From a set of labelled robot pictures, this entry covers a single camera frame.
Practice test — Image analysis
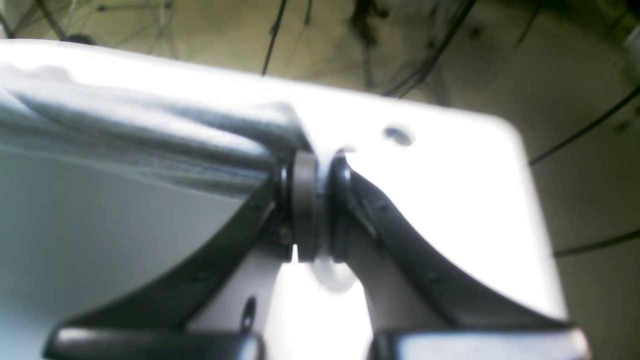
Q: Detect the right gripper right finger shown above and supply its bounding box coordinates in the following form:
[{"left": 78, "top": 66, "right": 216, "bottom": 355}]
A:
[{"left": 329, "top": 151, "right": 593, "bottom": 360}]

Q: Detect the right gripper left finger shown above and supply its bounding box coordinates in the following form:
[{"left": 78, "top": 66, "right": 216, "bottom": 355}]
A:
[{"left": 42, "top": 151, "right": 318, "bottom": 360}]

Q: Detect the light grey T-shirt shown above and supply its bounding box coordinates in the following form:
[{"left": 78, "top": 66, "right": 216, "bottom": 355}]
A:
[{"left": 0, "top": 70, "right": 311, "bottom": 196}]

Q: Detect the right metal table grommet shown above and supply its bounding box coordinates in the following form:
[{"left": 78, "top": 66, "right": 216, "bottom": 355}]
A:
[{"left": 382, "top": 125, "right": 415, "bottom": 147}]

